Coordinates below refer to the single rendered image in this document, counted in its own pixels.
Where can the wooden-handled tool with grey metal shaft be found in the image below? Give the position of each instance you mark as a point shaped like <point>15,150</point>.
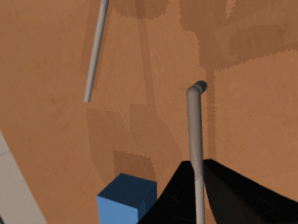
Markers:
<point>196,143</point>

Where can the blue cube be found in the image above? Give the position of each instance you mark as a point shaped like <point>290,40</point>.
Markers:
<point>126,199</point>

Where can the grey metal rod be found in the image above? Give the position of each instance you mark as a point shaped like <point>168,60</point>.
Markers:
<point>96,48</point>

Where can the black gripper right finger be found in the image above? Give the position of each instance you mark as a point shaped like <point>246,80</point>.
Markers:
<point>235,199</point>

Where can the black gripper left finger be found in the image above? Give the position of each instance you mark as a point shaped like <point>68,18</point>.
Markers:
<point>176,204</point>

